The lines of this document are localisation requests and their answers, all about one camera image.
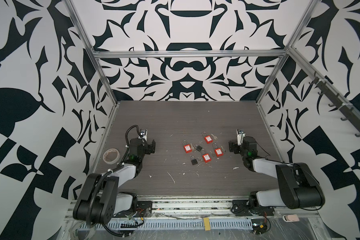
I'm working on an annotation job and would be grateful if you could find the red padlock long shackle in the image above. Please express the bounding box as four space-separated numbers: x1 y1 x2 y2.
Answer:
213 143 224 157

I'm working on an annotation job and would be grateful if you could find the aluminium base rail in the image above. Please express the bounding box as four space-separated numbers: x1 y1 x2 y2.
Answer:
62 196 319 232

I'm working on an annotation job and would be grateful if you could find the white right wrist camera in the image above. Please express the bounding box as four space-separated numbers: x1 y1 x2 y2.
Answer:
237 129 246 146

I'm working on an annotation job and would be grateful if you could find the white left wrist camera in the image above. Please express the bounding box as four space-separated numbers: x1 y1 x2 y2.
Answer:
139 129 148 141

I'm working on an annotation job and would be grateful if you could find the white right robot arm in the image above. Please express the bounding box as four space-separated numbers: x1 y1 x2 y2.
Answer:
229 135 326 211

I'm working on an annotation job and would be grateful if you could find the small black padlock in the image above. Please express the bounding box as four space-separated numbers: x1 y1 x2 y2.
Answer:
191 156 199 166
194 145 203 152

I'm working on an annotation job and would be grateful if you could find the tape roll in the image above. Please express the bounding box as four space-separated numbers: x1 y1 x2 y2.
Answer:
103 149 121 165

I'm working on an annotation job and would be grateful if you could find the wall hook rack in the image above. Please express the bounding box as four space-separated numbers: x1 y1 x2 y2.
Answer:
308 72 360 138

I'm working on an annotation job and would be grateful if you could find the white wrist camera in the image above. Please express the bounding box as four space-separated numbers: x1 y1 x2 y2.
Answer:
237 129 246 146
139 129 148 141

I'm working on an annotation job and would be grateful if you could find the yellow tape piece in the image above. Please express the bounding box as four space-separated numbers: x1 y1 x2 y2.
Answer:
203 217 211 231

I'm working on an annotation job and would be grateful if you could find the red padlock with key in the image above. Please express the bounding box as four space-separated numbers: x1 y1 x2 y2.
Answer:
182 140 193 154

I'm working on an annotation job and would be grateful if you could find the pink object on rail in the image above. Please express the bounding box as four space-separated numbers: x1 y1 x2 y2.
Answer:
282 215 300 223

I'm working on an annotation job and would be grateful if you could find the aluminium cage frame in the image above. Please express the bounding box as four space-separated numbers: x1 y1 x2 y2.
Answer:
62 0 360 199

